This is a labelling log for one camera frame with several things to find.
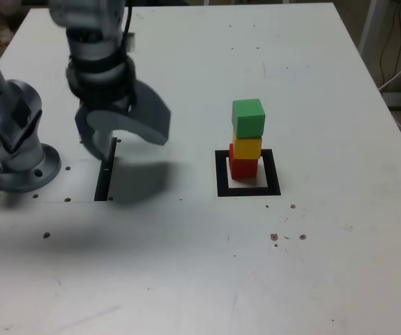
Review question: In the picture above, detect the white metal post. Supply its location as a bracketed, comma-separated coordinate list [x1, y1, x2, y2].
[358, 0, 386, 53]

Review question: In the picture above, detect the black tape strip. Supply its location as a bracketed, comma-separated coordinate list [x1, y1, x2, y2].
[93, 137, 118, 202]

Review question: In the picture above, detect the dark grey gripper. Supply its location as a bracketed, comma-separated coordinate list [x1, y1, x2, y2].
[74, 80, 172, 162]

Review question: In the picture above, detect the black tape square outline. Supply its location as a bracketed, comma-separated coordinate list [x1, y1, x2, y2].
[214, 149, 282, 198]

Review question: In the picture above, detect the yellow cube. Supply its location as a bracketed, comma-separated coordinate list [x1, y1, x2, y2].
[232, 134, 263, 161]

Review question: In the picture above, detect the red cube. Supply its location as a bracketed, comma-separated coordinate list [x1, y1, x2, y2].
[228, 142, 259, 179]

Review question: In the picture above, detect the green cube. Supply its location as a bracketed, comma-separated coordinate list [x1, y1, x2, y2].
[231, 98, 267, 139]

